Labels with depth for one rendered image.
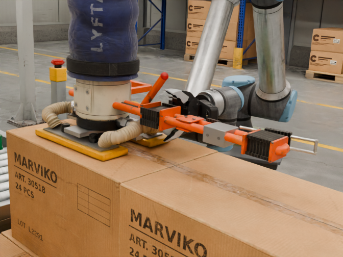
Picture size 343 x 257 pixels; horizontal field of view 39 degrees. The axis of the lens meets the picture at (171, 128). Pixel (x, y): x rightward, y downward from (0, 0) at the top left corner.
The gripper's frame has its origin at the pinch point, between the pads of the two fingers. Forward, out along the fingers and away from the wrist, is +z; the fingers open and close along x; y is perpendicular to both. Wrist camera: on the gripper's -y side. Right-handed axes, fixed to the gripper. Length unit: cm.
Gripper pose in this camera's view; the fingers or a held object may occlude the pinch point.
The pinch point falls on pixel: (166, 117)
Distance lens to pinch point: 138.0
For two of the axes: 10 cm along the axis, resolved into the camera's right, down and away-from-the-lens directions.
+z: -6.7, 1.8, -7.2
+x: 0.4, -9.6, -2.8
